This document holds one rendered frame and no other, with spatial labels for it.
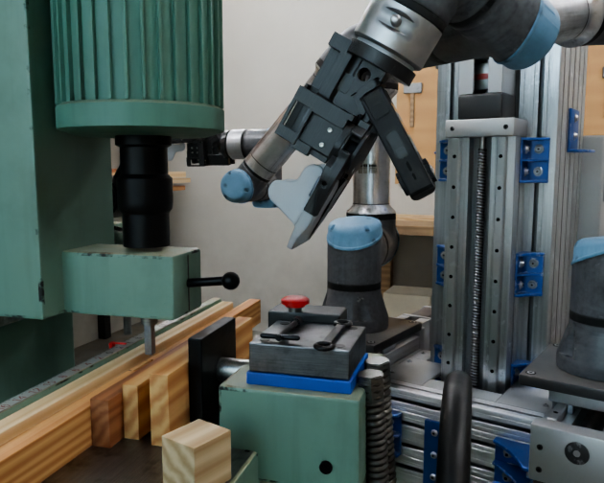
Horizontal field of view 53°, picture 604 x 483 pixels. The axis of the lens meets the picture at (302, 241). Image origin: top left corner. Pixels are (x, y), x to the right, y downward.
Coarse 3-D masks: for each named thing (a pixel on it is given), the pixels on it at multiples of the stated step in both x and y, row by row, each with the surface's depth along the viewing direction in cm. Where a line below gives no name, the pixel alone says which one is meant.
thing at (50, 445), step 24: (240, 312) 93; (72, 408) 56; (24, 432) 51; (48, 432) 51; (72, 432) 54; (0, 456) 47; (24, 456) 48; (48, 456) 51; (72, 456) 54; (0, 480) 46; (24, 480) 48
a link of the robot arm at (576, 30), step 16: (560, 0) 81; (576, 0) 82; (592, 0) 84; (560, 16) 81; (576, 16) 83; (592, 16) 84; (560, 32) 82; (576, 32) 85; (592, 32) 86; (432, 64) 70
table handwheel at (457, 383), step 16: (448, 384) 59; (464, 384) 58; (448, 400) 56; (464, 400) 56; (448, 416) 54; (464, 416) 54; (448, 432) 53; (464, 432) 53; (448, 448) 52; (464, 448) 52; (448, 464) 51; (464, 464) 51; (448, 480) 50; (464, 480) 50
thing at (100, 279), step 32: (64, 256) 66; (96, 256) 65; (128, 256) 64; (160, 256) 63; (192, 256) 67; (64, 288) 67; (96, 288) 66; (128, 288) 65; (160, 288) 64; (192, 288) 68
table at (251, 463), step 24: (96, 456) 55; (120, 456) 55; (144, 456) 55; (240, 456) 55; (48, 480) 51; (72, 480) 51; (96, 480) 51; (120, 480) 51; (144, 480) 51; (240, 480) 52
